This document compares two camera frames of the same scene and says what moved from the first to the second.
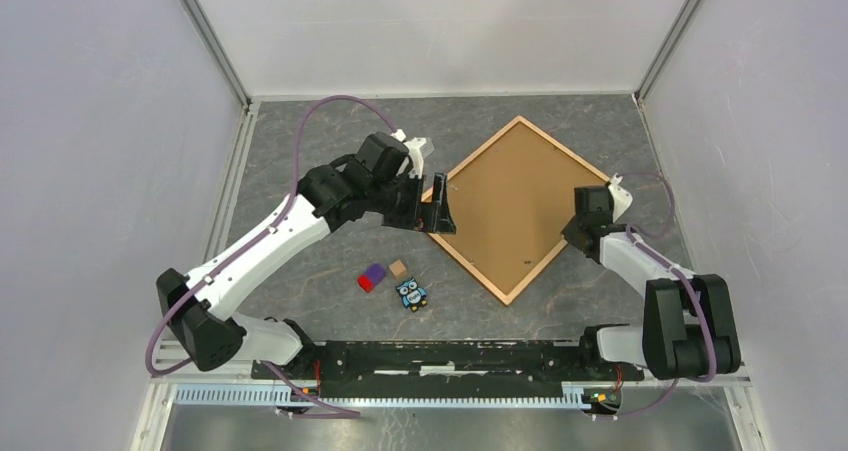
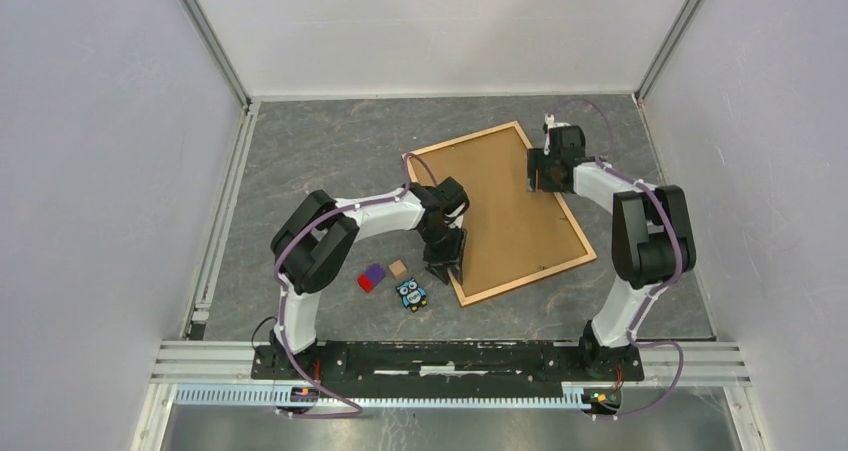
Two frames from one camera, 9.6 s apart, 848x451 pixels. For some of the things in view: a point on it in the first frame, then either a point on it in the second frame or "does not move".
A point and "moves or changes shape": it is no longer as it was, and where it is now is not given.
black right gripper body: (570, 232) → (537, 160)
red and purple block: (372, 276) does not move
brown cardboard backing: (513, 204) moves or changes shape
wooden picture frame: (509, 204) → (496, 289)
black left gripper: (425, 217) → (454, 256)
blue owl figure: (413, 296) does not move
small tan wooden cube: (398, 268) does not move
